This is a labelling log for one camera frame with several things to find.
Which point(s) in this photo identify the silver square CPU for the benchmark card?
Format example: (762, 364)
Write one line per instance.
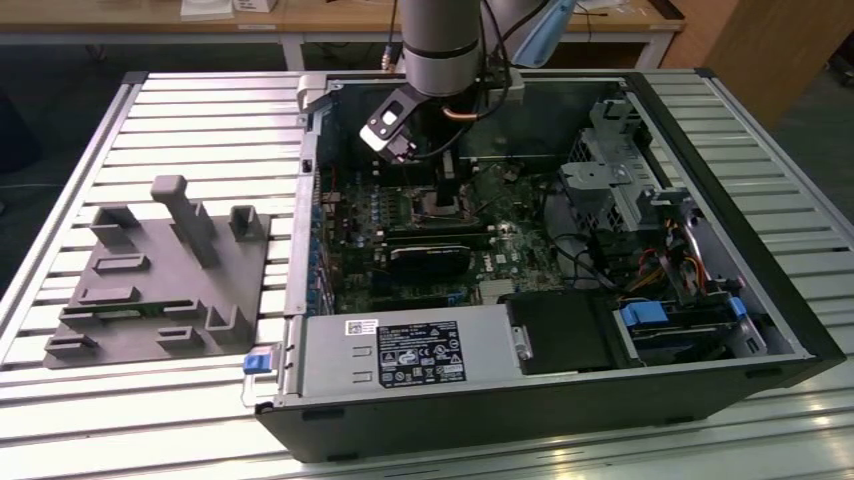
(449, 210)

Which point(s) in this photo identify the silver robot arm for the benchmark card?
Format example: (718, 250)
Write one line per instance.
(441, 45)

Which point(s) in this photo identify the CPU socket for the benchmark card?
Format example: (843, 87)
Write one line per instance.
(422, 205)

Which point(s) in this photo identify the black RAM slots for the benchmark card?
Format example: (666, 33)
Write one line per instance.
(407, 172)

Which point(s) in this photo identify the black installed RAM sticks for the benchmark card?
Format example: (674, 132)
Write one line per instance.
(434, 234)

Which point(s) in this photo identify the green motherboard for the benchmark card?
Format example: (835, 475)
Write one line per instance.
(521, 240)

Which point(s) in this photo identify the silver metal drive cage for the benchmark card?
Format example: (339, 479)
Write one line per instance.
(601, 185)

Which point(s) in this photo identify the small silver heatsink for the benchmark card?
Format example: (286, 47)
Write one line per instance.
(499, 291)

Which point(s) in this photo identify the black plastic shroud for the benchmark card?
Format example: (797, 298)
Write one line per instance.
(561, 330)

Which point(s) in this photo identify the silver power supply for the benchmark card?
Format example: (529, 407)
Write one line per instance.
(327, 350)

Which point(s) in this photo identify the blue disk carrier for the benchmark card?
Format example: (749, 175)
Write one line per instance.
(642, 315)

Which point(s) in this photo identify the grey parts rack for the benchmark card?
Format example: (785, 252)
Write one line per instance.
(167, 280)

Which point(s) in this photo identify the blue case latch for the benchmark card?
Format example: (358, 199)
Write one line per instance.
(258, 362)

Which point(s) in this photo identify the white box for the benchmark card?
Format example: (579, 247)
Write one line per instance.
(207, 9)

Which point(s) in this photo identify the blue plastic clip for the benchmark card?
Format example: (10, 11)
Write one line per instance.
(735, 307)

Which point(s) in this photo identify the black open PC case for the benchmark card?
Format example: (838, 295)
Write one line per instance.
(507, 425)

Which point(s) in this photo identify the green RAM stick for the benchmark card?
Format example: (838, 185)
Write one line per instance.
(151, 310)

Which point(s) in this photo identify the wooden cabinet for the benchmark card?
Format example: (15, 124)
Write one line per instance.
(761, 55)

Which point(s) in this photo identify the wooden desk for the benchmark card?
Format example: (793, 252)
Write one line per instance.
(134, 25)

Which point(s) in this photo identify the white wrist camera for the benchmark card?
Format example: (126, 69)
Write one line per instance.
(390, 125)

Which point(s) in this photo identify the grey plastic bracket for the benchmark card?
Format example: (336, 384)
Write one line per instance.
(663, 200)

